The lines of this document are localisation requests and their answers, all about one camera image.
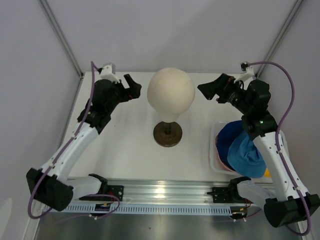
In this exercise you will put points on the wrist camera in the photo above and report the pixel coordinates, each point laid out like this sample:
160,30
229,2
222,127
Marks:
108,72
247,72

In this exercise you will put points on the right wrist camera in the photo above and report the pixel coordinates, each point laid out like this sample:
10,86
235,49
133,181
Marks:
247,72

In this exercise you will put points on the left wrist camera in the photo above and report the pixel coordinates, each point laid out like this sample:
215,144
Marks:
108,72

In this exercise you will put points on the light blue bucket hat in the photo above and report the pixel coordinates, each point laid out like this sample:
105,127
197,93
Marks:
244,157

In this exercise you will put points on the white plastic basket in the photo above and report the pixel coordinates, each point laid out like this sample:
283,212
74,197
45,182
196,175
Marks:
213,159

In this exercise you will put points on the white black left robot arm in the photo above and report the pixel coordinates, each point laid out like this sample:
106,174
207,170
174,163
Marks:
50,184

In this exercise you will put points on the yellow bucket hat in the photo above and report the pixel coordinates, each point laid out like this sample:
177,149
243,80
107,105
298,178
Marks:
267,174

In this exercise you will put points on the mannequin head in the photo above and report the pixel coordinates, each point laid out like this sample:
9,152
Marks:
170,93

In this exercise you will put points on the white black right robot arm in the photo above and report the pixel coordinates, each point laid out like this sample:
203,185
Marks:
291,201

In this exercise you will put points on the aluminium right corner post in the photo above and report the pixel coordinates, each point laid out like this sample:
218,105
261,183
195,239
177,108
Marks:
284,29

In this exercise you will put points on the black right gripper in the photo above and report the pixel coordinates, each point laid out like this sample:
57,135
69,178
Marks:
221,86

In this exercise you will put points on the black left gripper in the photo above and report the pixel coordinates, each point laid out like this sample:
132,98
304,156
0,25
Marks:
133,92

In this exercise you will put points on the aluminium corner post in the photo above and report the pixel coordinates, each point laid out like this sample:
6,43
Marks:
56,28
284,29

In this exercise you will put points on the aluminium left corner post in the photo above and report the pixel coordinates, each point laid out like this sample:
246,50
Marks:
56,28

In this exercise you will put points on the dark blue bucket hat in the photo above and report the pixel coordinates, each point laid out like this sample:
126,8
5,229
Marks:
226,137

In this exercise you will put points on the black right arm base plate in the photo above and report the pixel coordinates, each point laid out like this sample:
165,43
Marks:
224,195

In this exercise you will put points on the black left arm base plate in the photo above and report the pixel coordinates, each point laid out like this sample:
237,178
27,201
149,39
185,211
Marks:
115,191

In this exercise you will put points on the white slotted cable duct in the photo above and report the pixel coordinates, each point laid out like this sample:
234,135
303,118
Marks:
148,209

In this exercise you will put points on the pink bucket hat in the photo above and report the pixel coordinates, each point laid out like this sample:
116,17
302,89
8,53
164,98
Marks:
225,167

